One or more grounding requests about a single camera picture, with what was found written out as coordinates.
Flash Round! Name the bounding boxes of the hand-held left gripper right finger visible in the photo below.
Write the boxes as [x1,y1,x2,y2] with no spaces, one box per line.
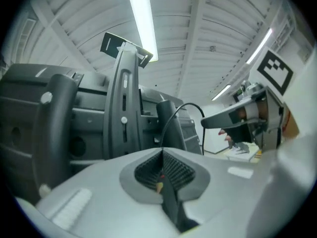
[162,147,271,234]

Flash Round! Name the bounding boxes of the black television stand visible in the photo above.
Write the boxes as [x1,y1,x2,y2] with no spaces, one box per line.
[31,32,187,203]

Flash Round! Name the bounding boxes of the white desk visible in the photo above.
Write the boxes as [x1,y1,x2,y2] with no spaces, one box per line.
[223,142,261,163]

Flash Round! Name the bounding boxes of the person's right forearm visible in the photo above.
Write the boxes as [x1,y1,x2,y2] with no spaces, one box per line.
[282,105,301,140]

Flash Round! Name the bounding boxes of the black cable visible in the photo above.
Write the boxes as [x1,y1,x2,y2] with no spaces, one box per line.
[155,102,207,234]

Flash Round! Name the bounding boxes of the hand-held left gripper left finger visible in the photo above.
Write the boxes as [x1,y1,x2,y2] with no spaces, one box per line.
[14,147,179,238]

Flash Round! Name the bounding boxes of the ceiling light tube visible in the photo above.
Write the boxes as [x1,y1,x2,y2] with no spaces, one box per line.
[211,84,231,101]
[245,28,273,65]
[125,0,159,63]

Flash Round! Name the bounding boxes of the person's right hand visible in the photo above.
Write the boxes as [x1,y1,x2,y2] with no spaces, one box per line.
[236,100,270,123]

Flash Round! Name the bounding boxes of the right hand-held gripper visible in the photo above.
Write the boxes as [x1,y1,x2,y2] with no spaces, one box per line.
[200,47,296,155]

